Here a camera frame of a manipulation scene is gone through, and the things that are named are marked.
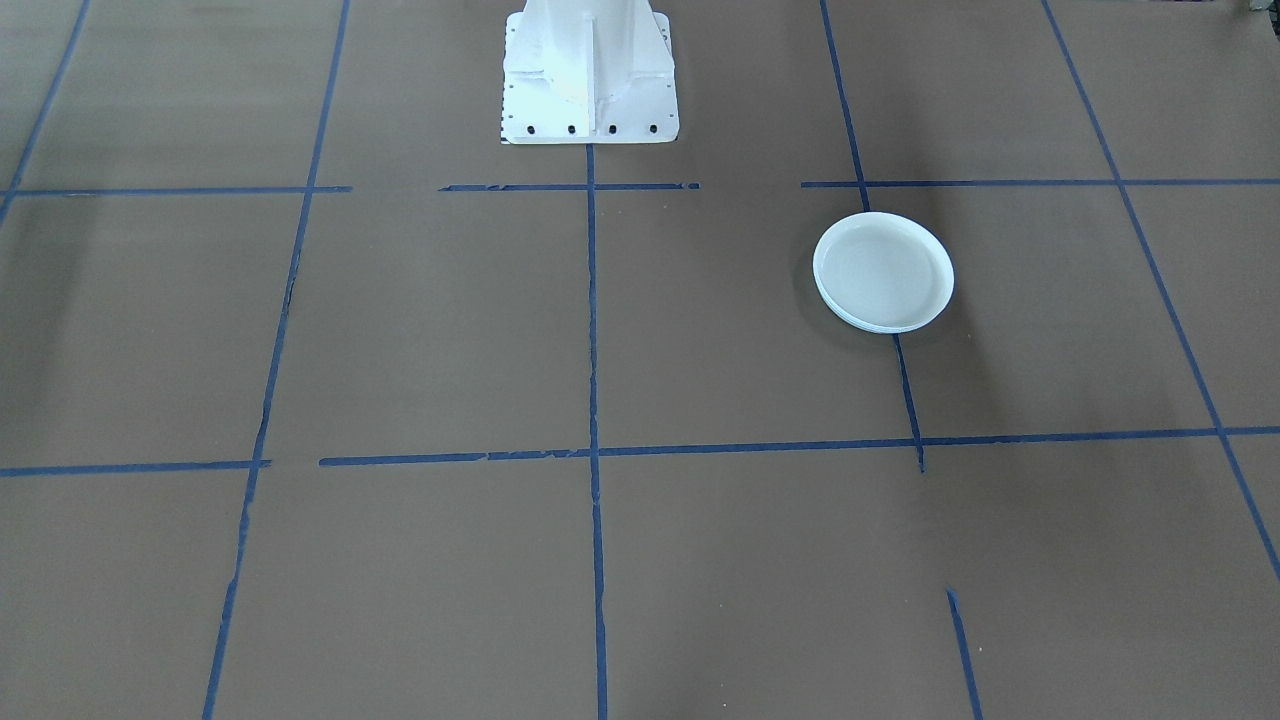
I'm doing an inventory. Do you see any white ceramic plate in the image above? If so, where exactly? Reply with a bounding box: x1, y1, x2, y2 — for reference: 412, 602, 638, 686
812, 211, 955, 331

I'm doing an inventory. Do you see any light blue ceramic plate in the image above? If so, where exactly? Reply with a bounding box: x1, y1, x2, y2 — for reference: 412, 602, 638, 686
816, 290, 946, 333
822, 300, 936, 335

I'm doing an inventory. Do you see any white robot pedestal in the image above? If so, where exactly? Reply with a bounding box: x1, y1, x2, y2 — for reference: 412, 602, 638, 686
500, 0, 681, 146

